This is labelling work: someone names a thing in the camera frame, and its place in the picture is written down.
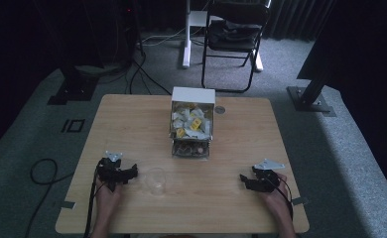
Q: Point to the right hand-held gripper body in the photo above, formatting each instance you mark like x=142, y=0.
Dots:
x=266, y=178

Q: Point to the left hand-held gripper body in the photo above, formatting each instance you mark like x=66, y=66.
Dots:
x=110, y=172

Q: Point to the person's right hand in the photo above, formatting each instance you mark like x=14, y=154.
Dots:
x=277, y=198

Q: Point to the person's left hand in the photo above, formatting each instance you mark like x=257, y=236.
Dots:
x=107, y=195

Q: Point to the clear plastic cup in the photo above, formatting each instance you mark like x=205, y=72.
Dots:
x=155, y=181

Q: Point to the grey tape strip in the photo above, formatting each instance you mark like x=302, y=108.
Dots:
x=67, y=205
x=300, y=201

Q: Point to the black floor tape marking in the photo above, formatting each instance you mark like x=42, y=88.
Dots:
x=73, y=126

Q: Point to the pile of dark round packets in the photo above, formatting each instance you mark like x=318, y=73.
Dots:
x=190, y=150

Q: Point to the pile of tea bags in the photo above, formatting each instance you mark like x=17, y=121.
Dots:
x=191, y=124

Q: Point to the grey round table grommet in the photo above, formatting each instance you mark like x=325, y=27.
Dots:
x=219, y=109

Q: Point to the black stand with flat base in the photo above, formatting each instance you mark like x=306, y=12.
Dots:
x=74, y=87

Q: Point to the black stand with bolted base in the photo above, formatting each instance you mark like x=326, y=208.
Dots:
x=310, y=95

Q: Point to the white tea bag box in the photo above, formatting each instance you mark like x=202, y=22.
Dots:
x=193, y=95

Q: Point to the black folding chair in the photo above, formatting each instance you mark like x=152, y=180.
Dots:
x=234, y=49

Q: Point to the white metal stand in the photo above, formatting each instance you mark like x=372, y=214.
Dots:
x=190, y=33

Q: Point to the dark cloth bundle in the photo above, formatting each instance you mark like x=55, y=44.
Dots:
x=234, y=29

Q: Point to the dark curtain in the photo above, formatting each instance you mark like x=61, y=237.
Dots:
x=297, y=18

